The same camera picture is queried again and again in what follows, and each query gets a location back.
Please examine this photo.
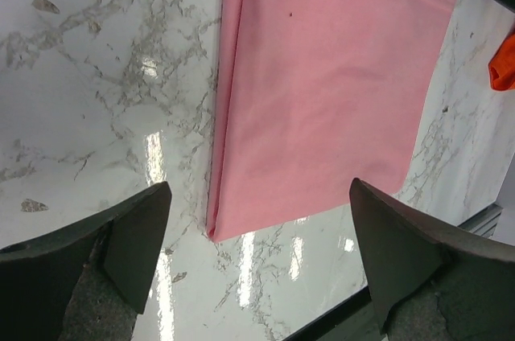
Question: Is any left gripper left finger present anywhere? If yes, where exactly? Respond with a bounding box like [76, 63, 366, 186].
[1, 182, 172, 340]

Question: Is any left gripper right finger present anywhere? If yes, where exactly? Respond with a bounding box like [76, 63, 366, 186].
[349, 179, 514, 340]

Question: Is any pink t shirt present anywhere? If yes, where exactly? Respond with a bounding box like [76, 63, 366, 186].
[206, 0, 456, 242]

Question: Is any orange folded t shirt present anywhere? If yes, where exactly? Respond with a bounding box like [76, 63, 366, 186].
[488, 33, 515, 92]

